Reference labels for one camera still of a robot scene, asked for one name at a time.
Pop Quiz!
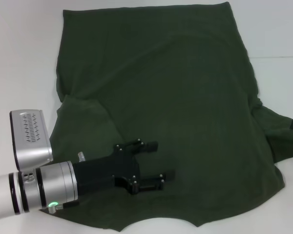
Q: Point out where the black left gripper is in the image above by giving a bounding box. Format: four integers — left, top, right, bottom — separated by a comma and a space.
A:
72, 137, 176, 196

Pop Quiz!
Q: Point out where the dark green t-shirt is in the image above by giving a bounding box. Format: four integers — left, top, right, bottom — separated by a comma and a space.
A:
39, 1, 293, 226

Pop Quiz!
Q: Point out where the left arm cable with plug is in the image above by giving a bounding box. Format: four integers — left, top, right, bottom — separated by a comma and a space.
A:
47, 201, 80, 215

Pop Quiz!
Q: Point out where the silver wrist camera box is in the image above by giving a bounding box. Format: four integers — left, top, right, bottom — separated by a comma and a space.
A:
9, 109, 54, 170

